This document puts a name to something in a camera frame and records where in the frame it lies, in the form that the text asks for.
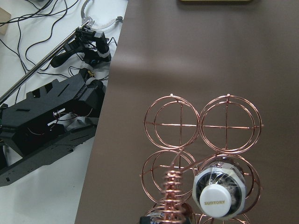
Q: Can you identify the copper wire bottle basket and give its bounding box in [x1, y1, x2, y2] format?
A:
[140, 94, 263, 224]

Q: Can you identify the tea bottle front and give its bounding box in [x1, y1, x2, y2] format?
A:
[192, 157, 246, 220]

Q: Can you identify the tea bottle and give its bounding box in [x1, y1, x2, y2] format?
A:
[138, 203, 193, 224]
[192, 157, 246, 220]

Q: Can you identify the tea bottle back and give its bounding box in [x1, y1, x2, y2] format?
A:
[138, 203, 193, 224]

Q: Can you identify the handheld gripper tool on desk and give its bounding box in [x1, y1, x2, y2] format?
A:
[0, 0, 123, 104]

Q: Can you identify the white serving tray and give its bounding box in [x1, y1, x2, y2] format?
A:
[180, 0, 252, 4]

